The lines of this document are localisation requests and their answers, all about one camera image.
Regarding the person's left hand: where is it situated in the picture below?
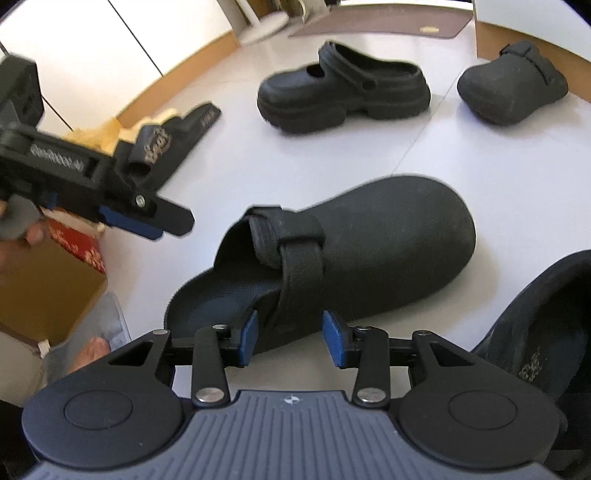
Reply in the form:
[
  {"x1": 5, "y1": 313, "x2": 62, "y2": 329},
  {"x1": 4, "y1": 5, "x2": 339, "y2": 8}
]
[{"x1": 0, "y1": 222, "x2": 49, "y2": 278}]

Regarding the black platform clog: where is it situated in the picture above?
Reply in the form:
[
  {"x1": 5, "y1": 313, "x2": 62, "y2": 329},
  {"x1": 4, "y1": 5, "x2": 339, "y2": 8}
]
[{"x1": 257, "y1": 41, "x2": 431, "y2": 136}]

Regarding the white cabinet with brown plinth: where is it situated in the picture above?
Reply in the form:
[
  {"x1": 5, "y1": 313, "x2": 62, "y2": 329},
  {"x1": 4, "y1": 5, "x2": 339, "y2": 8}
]
[{"x1": 475, "y1": 0, "x2": 591, "y2": 100}]

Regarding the brown cardboard box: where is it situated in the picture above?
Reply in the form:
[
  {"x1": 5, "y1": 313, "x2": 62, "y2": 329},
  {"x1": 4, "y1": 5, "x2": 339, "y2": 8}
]
[{"x1": 0, "y1": 231, "x2": 110, "y2": 358}]

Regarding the white standing fan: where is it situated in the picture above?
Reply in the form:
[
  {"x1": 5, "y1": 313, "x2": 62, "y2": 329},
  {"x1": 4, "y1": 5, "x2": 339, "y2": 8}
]
[{"x1": 238, "y1": 0, "x2": 291, "y2": 45}]

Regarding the brown doormat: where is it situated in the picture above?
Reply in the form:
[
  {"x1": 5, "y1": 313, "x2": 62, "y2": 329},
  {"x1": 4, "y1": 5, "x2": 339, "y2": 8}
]
[{"x1": 288, "y1": 4, "x2": 475, "y2": 41}]

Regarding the black lace-up sneaker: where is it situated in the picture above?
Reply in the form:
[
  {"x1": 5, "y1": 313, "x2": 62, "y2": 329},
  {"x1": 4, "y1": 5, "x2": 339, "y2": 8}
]
[{"x1": 471, "y1": 249, "x2": 591, "y2": 430}]

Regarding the white panelled cabinet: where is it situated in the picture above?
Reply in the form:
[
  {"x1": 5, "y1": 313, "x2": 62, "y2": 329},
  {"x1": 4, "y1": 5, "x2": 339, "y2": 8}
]
[{"x1": 0, "y1": 0, "x2": 241, "y2": 130}]

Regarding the black strapped clog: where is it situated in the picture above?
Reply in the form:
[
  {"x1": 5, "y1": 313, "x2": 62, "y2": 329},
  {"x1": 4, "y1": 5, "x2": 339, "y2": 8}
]
[
  {"x1": 164, "y1": 175, "x2": 477, "y2": 357},
  {"x1": 457, "y1": 41, "x2": 570, "y2": 126}
]

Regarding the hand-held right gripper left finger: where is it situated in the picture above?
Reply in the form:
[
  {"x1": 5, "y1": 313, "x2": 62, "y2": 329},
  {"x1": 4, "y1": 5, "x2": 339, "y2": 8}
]
[{"x1": 108, "y1": 310, "x2": 258, "y2": 408}]

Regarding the black printed slide sandal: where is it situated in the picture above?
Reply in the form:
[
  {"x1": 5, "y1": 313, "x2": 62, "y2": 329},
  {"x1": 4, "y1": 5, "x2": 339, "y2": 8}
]
[{"x1": 121, "y1": 104, "x2": 222, "y2": 197}]

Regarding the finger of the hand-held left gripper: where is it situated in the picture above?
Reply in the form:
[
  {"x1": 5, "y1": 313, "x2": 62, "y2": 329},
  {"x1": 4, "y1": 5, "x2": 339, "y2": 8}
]
[{"x1": 99, "y1": 185, "x2": 195, "y2": 241}]

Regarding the red printed box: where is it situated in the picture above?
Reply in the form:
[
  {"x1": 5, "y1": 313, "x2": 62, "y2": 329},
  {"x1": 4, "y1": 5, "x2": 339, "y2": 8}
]
[{"x1": 46, "y1": 217, "x2": 108, "y2": 276}]

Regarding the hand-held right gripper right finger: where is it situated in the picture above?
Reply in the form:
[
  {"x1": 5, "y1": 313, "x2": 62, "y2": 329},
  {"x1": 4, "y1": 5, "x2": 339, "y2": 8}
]
[{"x1": 322, "y1": 310, "x2": 467, "y2": 408}]

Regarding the yellow crumpled paper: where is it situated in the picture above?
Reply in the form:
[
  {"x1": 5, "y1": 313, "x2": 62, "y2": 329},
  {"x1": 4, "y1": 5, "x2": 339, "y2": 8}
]
[{"x1": 62, "y1": 108, "x2": 185, "y2": 160}]

